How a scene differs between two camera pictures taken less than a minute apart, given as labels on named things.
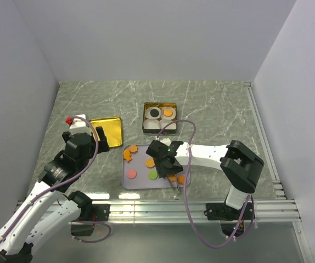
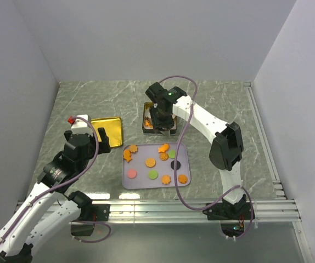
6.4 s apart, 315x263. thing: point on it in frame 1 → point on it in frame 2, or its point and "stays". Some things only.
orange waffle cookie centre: x=150 y=163 stays
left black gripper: x=103 y=145 stays
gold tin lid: x=112 y=130 stays
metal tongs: x=175 y=192 → x=166 y=133
